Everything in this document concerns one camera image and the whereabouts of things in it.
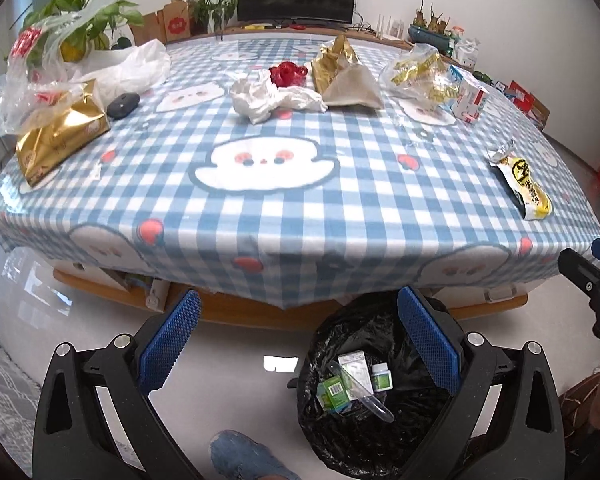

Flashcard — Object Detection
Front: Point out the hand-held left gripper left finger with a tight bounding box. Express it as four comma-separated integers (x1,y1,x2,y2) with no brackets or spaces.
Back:
32,287,203,480

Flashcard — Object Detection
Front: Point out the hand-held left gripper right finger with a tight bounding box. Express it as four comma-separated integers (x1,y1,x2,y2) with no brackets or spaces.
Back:
397,285,566,480

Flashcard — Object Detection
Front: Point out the white plastic pill bottle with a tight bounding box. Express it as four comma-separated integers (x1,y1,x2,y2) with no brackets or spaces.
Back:
370,364,396,392

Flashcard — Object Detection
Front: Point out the white and green medicine box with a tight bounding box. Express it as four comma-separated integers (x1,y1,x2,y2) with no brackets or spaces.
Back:
337,351,373,391

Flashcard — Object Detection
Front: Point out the clear plastic tube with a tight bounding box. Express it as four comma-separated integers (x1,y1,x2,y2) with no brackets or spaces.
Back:
330,360,396,423

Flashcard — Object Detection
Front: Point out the yellow snack wrapper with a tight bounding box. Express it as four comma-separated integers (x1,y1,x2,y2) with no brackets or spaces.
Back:
489,140,553,221

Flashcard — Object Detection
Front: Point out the trash bin with black bag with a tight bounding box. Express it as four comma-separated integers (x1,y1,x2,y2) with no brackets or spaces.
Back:
296,295,463,466

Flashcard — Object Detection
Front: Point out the clear bag of gold wrappers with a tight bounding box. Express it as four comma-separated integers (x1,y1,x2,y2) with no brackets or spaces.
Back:
380,44,463,106

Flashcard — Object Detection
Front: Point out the white tissue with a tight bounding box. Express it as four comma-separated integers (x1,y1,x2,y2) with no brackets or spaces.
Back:
230,71,328,123

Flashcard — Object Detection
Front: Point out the gold paper bag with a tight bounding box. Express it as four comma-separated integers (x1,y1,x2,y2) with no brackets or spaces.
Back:
311,35,385,109

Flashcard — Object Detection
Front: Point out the white power strip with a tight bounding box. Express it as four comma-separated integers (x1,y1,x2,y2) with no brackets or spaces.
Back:
145,280,171,311

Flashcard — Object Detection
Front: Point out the blue slipper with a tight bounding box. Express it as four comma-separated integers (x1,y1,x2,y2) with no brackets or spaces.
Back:
209,430,303,480

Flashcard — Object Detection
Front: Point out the brown cardboard carton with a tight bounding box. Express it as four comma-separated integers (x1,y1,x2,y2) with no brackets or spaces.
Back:
525,95,551,131

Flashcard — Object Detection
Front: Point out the blue checkered tablecloth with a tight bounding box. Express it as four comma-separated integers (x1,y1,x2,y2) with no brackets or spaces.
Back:
0,35,600,311

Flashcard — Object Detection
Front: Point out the grey patterned rug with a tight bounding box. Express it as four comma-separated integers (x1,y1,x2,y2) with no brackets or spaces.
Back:
0,322,43,443

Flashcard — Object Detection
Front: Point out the red printed carton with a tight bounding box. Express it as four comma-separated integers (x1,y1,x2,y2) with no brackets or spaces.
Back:
507,80,536,111

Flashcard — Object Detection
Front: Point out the blue white red carton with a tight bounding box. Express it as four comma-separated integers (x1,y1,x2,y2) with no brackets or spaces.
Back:
447,66,492,123

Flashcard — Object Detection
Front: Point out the gold tissue pack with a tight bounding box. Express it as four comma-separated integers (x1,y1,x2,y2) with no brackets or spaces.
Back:
15,79,112,191

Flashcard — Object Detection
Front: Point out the dark grey computer mouse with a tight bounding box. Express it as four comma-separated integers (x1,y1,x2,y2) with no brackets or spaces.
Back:
106,92,141,120

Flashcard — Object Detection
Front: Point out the white packaging bag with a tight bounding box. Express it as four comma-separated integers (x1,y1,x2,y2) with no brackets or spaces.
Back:
452,30,481,72

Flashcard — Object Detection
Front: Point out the white plastic bag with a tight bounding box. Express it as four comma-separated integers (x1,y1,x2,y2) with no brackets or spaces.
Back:
65,40,172,103

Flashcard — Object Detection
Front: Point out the bonsai in blue pot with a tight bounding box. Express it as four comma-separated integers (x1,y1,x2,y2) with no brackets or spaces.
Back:
406,0,456,56

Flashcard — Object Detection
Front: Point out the red plastic wrapper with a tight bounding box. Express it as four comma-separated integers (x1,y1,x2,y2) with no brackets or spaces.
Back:
269,61,308,88

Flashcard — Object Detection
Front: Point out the white router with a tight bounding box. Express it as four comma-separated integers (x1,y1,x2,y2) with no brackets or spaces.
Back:
375,14,406,41

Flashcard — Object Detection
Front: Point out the white television cabinet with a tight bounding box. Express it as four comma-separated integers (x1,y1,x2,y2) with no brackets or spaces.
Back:
165,22,476,73

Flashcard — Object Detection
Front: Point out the plain brown cardboard box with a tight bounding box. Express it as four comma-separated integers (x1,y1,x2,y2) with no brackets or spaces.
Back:
130,10,167,46

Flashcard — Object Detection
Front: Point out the cardboard box with red logo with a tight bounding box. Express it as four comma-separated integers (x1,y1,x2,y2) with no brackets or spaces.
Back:
162,0,192,43

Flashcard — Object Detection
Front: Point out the clear plastic bag red print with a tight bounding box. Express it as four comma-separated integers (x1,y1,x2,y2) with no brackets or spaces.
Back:
0,0,131,136

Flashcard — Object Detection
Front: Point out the thin leafy potted plant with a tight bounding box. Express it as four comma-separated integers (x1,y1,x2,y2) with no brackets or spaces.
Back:
185,0,238,36

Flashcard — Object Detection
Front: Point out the green potted plant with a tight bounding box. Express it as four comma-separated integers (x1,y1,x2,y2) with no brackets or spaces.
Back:
22,0,146,61

